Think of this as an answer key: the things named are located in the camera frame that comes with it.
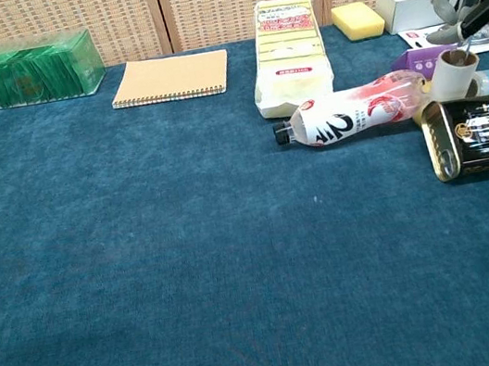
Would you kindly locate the correction tape blister pack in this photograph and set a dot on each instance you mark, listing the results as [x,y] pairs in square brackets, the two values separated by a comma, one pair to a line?
[415,39]

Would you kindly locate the white power strip box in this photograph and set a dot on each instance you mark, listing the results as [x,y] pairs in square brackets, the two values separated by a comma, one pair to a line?
[403,6]

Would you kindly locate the white paper roll cardboard core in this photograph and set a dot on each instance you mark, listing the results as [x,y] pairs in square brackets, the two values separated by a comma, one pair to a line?
[450,80]

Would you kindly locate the small purple box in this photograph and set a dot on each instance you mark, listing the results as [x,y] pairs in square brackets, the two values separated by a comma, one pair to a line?
[419,62]

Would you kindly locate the black luncheon meat can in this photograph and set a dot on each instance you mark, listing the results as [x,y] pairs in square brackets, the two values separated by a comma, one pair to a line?
[485,133]

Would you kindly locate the large yellow sponge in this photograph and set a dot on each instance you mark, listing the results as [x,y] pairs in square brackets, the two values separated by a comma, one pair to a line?
[358,20]

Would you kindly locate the dark blue table cloth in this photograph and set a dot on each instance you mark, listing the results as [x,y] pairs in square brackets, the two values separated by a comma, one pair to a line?
[144,256]

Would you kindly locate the white red plastic drink bottle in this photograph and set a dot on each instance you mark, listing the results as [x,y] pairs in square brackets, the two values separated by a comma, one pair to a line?
[346,116]

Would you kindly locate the clear box of green packets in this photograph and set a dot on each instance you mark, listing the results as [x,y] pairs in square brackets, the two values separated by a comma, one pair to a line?
[29,73]

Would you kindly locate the yellow sponge multipack bag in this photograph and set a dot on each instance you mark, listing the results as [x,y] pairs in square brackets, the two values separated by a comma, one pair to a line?
[291,57]

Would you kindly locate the brown spiral notebook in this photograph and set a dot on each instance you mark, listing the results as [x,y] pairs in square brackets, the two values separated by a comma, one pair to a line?
[170,78]

